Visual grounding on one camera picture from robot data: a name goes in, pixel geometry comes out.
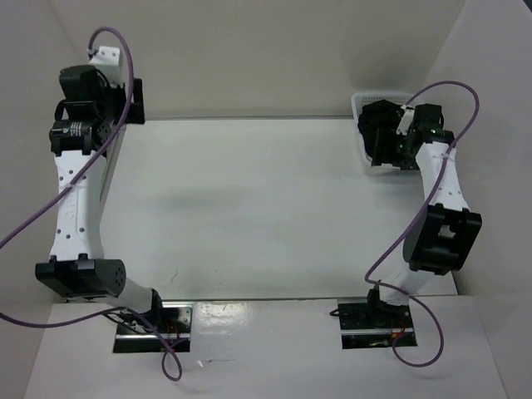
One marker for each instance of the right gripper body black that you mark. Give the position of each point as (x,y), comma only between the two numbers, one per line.
(399,154)

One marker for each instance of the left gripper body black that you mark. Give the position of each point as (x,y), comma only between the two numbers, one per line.
(113,104)

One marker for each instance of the black skirt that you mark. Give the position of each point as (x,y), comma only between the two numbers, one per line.
(382,114)

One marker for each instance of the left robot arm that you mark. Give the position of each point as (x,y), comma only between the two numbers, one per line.
(77,126)

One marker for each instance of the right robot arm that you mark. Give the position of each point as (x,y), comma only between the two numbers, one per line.
(440,239)

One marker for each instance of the white plastic basket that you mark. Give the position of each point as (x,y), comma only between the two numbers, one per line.
(360,99)

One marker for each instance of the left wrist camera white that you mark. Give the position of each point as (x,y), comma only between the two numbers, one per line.
(109,61)

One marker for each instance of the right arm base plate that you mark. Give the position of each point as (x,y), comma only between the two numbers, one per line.
(361,328)

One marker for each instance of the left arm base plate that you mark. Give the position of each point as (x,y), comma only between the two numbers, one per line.
(174,325)

